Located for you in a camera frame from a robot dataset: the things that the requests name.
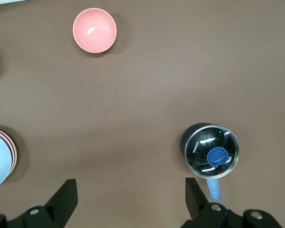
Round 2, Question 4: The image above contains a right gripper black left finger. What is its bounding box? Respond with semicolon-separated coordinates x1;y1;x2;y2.
0;179;78;228

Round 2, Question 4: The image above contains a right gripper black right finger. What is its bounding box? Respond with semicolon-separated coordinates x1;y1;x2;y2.
180;177;284;228

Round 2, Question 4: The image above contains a large pink shallow bowl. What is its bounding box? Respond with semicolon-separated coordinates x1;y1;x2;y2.
0;127;17;172

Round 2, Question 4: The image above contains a glass lid with blue knob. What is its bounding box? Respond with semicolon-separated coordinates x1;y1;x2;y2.
184;125;240;179

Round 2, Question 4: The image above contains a large beige shallow bowl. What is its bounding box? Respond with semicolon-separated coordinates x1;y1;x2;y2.
0;127;19;173

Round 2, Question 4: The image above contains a brown table mat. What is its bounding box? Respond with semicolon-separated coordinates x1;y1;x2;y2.
0;0;285;228

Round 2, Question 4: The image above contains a small pink deep bowl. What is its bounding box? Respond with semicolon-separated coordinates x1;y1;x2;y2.
73;8;117;53

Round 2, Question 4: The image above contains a dark saucepan with blue handle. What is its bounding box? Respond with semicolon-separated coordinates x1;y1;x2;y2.
180;122;240;202

